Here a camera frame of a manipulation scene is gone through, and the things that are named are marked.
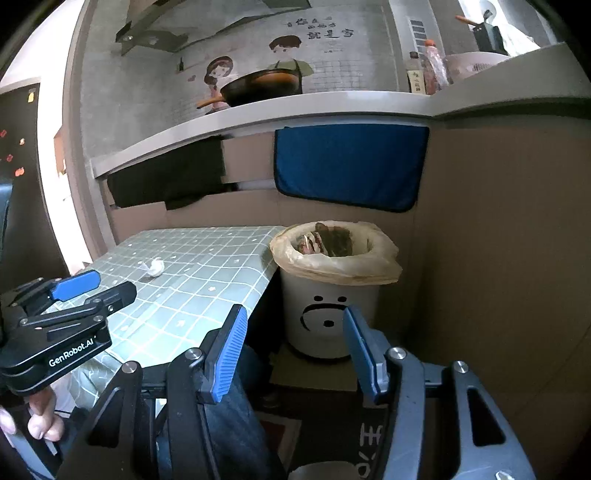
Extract dark refrigerator door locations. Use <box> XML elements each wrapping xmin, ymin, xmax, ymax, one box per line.
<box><xmin>0</xmin><ymin>83</ymin><xmax>69</xmax><ymax>292</ymax></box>

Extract black wok with wooden handle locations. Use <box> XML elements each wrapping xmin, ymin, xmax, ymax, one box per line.
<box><xmin>197</xmin><ymin>69</ymin><xmax>303</xmax><ymax>109</ymax></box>

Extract black cloth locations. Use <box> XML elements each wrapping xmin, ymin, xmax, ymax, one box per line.
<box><xmin>107</xmin><ymin>136</ymin><xmax>238</xmax><ymax>210</ymax></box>

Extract white crumpled tissue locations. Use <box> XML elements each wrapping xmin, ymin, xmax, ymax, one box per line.
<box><xmin>138</xmin><ymin>257</ymin><xmax>165</xmax><ymax>278</ymax></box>

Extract grey kitchen countertop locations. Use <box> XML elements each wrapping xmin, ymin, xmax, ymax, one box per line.
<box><xmin>91</xmin><ymin>43</ymin><xmax>590</xmax><ymax>179</ymax></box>

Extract plastic bottle orange cap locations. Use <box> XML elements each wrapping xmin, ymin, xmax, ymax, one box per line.
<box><xmin>425</xmin><ymin>39</ymin><xmax>451</xmax><ymax>95</ymax></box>

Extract black knife holder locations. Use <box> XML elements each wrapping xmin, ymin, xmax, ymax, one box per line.
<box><xmin>472</xmin><ymin>9</ymin><xmax>508</xmax><ymax>56</ymax></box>

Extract range hood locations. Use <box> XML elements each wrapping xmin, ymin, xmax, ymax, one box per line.
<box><xmin>115</xmin><ymin>0</ymin><xmax>311</xmax><ymax>55</ymax></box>

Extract blue towel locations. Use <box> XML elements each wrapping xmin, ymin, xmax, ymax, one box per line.
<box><xmin>273</xmin><ymin>124</ymin><xmax>430</xmax><ymax>213</ymax></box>

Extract white trash can with face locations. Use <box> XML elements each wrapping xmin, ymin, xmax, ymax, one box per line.
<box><xmin>280</xmin><ymin>270</ymin><xmax>380</xmax><ymax>362</ymax></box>

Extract pink plastic basket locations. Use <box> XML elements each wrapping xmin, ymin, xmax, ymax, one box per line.
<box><xmin>446</xmin><ymin>52</ymin><xmax>509</xmax><ymax>83</ymax></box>

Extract sauce bottle with label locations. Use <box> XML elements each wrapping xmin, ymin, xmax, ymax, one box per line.
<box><xmin>405</xmin><ymin>51</ymin><xmax>427</xmax><ymax>95</ymax></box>

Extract person's left hand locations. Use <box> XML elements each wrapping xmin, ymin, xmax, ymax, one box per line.
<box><xmin>1</xmin><ymin>386</ymin><xmax>65</xmax><ymax>442</ymax></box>

